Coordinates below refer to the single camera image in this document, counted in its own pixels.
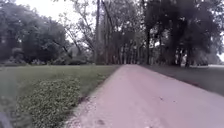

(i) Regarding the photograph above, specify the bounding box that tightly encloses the pinkish grey paved path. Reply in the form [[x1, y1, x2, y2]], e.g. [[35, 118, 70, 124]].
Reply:
[[63, 64, 224, 128]]

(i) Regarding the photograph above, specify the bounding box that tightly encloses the row of bushes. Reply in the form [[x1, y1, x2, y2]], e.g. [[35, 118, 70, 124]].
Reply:
[[0, 53, 88, 67]]

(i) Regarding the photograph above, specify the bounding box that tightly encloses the grass verge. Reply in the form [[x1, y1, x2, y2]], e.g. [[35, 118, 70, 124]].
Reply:
[[141, 64, 224, 98]]

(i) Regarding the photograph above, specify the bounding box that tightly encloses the wood of trees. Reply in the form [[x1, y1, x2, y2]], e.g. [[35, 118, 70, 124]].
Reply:
[[0, 0, 224, 67]]

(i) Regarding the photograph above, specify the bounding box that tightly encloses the grass lawn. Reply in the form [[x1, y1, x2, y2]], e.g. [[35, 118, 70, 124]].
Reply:
[[0, 64, 122, 128]]

